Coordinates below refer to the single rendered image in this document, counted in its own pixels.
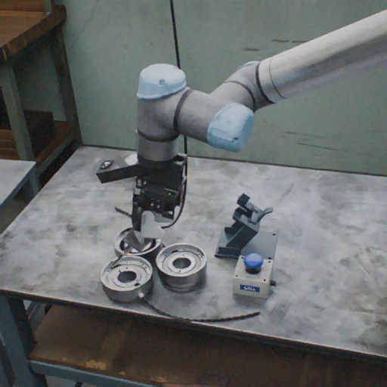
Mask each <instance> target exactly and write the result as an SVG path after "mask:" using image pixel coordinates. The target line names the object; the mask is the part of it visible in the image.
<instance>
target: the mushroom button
mask: <svg viewBox="0 0 387 387"><path fill-rule="evenodd" d="M243 263H244V265H245V266H247V267H249V268H251V269H252V270H255V269H256V268H259V267H260V266H261V265H262V264H264V258H262V256H261V255H259V254H258V253H249V254H247V255H246V256H245V257H244V259H243Z"/></svg>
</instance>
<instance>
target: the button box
mask: <svg viewBox="0 0 387 387"><path fill-rule="evenodd" d="M244 257H245V256H240V258H239V261H238V263H237V265H236V268H235V271H234V275H233V277H232V286H233V294H235V296H245V297H250V298H255V299H264V300H268V295H269V291H270V288H271V286H276V280H272V279H273V270H274V260H269V259H264V264H262V265H261V266H260V267H259V268H256V269H255V270H252V269H251V268H249V267H247V266H245V265H244V263H243V259H244Z"/></svg>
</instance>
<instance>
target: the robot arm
mask: <svg viewBox="0 0 387 387"><path fill-rule="evenodd" d="M385 65H387V10H385V11H381V12H379V13H378V14H376V15H373V16H372V17H368V18H366V19H363V20H360V21H358V22H356V23H353V24H351V25H348V26H344V27H343V28H341V29H339V30H337V31H335V32H333V33H330V34H327V35H325V36H321V37H320V38H317V39H314V40H312V41H310V42H306V43H305V44H301V45H299V46H298V47H296V48H293V49H291V50H288V51H285V52H283V53H280V54H278V55H275V56H273V57H270V58H268V59H266V60H263V61H250V62H248V63H246V64H244V65H243V66H241V67H240V68H238V69H237V70H236V71H235V72H233V73H232V75H231V76H230V77H229V78H227V79H226V80H225V81H224V82H223V83H221V84H220V86H219V87H218V88H217V89H216V90H214V91H213V93H211V94H205V93H202V92H200V91H196V90H193V89H191V88H187V87H186V84H187V82H186V76H185V74H184V73H183V72H182V71H181V70H179V68H177V67H174V66H171V65H166V64H157V65H152V66H149V67H147V68H145V69H144V70H143V71H142V72H141V74H140V81H139V90H138V124H137V138H136V150H137V153H135V154H131V155H128V156H122V157H119V158H115V159H109V160H105V161H104V162H103V163H102V164H101V165H100V167H99V169H98V170H97V171H96V173H95V174H96V176H97V177H98V179H99V181H100V182H101V183H102V184H103V183H107V182H111V181H118V180H121V179H125V178H132V177H135V176H137V178H136V179H135V181H136V183H137V184H136V185H135V189H134V193H133V199H132V202H133V209H132V227H133V230H134V232H135V235H136V237H137V238H138V240H139V243H140V244H142V245H144V238H145V237H152V238H163V237H164V236H165V231H164V230H163V229H162V228H161V227H159V226H158V225H156V224H155V222H156V223H170V222H172V220H174V216H175V207H176V206H180V205H181V201H182V199H185V197H186V190H187V176H185V175H183V169H184V166H185V164H186V162H187V154H185V153H179V152H178V148H179V139H180V134H182V135H184V136H187V137H189V138H193V139H195V140H197V141H201V142H203V143H205V144H208V145H210V146H212V147H214V148H218V149H223V150H228V151H230V152H238V151H240V150H242V149H243V148H244V147H245V145H246V142H247V141H248V140H249V137H250V135H251V132H252V127H253V124H254V113H255V112H256V111H257V110H258V109H260V108H263V107H267V106H269V105H272V104H275V103H278V102H281V101H285V100H288V99H290V98H294V97H296V96H299V95H301V94H305V93H309V92H311V91H313V90H315V89H318V88H321V87H324V86H326V85H331V84H333V83H336V82H340V81H342V80H344V79H348V78H351V77H354V76H358V75H360V74H363V73H364V72H366V71H369V70H374V69H376V68H379V67H383V66H385ZM183 187H184V191H183ZM169 211H171V212H172V213H170V212H169Z"/></svg>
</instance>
